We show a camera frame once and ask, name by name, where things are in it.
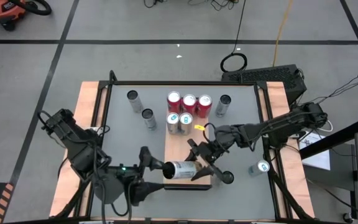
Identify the light wooden shelf board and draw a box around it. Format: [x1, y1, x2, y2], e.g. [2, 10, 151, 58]
[163, 107, 213, 187]

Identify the red soda can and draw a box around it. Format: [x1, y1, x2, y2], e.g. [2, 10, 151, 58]
[167, 90, 182, 114]
[181, 93, 198, 116]
[196, 94, 213, 119]

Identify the black metal beam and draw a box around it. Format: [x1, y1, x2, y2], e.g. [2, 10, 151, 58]
[299, 118, 358, 160]

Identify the black floor cable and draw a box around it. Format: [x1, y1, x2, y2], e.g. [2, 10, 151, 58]
[143, 0, 167, 9]
[187, 0, 241, 12]

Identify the black vacuum hose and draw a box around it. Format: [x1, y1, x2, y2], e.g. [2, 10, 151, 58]
[9, 0, 53, 16]

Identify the white cable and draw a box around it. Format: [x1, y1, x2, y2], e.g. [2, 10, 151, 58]
[317, 119, 334, 133]

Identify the black table frame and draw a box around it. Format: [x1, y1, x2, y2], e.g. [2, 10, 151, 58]
[85, 70, 291, 222]

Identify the white paper sheet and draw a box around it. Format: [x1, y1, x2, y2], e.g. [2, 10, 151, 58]
[298, 132, 332, 171]

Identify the orange shop vacuum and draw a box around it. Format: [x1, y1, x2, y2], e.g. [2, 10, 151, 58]
[0, 0, 27, 31]

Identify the black cable bundle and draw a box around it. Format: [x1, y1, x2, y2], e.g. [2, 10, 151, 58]
[296, 71, 358, 106]

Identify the white Celsius can yellow band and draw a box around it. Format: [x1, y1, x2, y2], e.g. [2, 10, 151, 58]
[126, 90, 145, 114]

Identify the white Celsius can blue band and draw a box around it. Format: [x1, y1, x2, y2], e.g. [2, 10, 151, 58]
[141, 108, 158, 131]
[214, 94, 232, 118]

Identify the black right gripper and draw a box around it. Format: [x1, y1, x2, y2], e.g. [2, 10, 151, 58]
[185, 139, 230, 182]

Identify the thick yellow hanging cable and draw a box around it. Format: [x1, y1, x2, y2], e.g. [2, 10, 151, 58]
[272, 0, 294, 68]

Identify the black metal shelf frame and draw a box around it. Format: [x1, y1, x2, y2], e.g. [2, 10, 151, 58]
[163, 183, 213, 191]

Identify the blue silver Red Bull can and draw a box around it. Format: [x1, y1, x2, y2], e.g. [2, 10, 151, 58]
[248, 159, 270, 177]
[165, 112, 180, 135]
[178, 112, 194, 136]

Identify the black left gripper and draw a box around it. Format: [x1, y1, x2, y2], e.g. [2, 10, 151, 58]
[113, 146, 165, 206]

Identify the coiled black cable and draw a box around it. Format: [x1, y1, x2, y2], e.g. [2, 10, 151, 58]
[219, 0, 248, 73]

